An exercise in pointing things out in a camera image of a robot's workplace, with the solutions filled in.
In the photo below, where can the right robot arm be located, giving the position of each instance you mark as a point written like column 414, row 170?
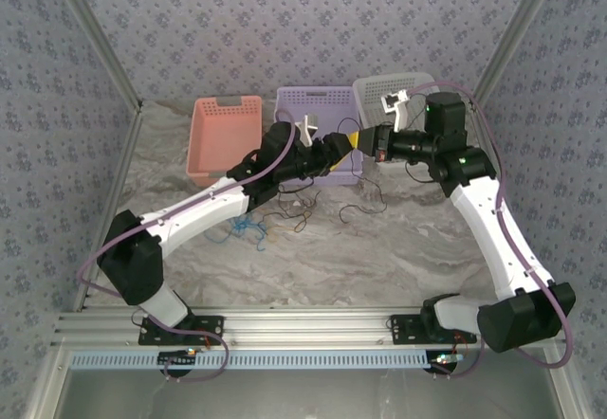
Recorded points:
column 479, row 215

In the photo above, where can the purple plastic basket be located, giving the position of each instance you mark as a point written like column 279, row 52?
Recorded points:
column 327, row 115

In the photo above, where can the small white scrap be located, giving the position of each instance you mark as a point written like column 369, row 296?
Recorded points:
column 298, row 204

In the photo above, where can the white plastic basket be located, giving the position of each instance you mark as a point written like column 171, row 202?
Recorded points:
column 374, row 92

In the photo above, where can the pink plastic basket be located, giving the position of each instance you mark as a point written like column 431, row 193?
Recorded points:
column 223, row 144

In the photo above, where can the small controller board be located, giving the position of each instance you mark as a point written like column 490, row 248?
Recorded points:
column 446, row 361
column 178, row 358

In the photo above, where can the aluminium frame post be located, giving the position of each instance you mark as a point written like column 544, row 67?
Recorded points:
column 97, row 35
column 512, row 35

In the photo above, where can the aluminium front rail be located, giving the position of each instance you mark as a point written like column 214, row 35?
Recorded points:
column 303, row 326

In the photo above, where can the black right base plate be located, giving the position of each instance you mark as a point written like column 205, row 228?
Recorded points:
column 408, row 329

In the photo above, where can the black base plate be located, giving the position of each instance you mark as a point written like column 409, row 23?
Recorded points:
column 408, row 329
column 208, row 331

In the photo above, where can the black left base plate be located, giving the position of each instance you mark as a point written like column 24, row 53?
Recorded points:
column 208, row 331

